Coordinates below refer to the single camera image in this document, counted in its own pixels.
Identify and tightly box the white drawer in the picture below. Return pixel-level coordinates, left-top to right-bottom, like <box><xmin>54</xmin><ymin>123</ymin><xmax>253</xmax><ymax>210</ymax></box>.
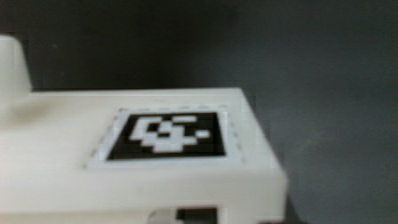
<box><xmin>0</xmin><ymin>35</ymin><xmax>287</xmax><ymax>224</ymax></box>

